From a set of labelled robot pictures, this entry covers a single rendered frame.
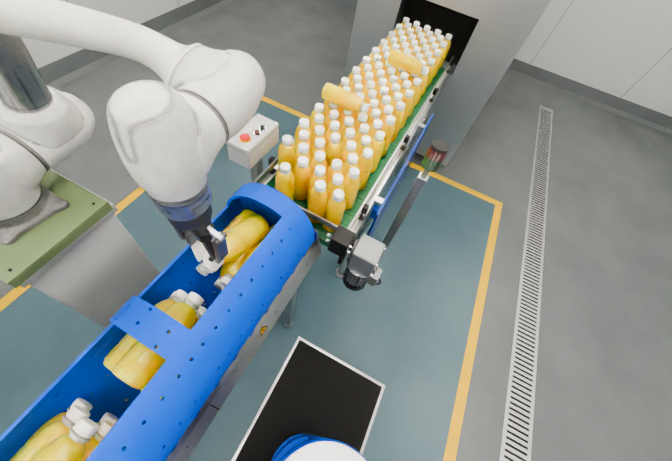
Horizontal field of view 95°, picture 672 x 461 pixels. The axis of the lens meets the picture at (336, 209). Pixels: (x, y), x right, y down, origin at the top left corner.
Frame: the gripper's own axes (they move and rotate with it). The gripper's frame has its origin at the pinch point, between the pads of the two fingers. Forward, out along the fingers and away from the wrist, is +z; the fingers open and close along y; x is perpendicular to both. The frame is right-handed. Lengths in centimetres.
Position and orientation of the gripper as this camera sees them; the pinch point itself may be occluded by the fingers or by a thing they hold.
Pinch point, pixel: (208, 254)
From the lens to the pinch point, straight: 76.0
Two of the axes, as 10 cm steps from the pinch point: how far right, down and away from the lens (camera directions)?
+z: -1.5, 5.7, 8.1
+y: 8.7, 4.6, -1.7
